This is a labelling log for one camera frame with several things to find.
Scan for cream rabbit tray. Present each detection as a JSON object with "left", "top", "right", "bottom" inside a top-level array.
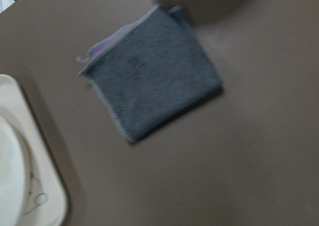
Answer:
[{"left": 0, "top": 74, "right": 68, "bottom": 226}]

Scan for white round plate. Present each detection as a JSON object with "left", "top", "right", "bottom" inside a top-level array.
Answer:
[{"left": 0, "top": 117, "right": 26, "bottom": 226}]

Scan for grey folded cloth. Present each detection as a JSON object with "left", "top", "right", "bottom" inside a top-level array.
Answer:
[{"left": 79, "top": 4, "right": 222, "bottom": 142}]

